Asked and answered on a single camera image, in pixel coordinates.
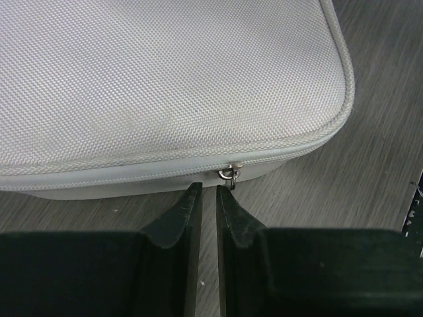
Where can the grey medicine kit case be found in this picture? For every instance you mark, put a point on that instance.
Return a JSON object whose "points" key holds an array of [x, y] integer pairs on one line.
{"points": [[111, 98]]}

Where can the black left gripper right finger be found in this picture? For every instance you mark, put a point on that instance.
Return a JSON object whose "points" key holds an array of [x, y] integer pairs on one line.
{"points": [[313, 272]]}

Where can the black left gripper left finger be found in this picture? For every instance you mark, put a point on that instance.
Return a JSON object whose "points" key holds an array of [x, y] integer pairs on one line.
{"points": [[150, 272]]}

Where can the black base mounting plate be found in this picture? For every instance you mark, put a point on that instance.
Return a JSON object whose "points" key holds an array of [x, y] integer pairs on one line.
{"points": [[412, 228]]}

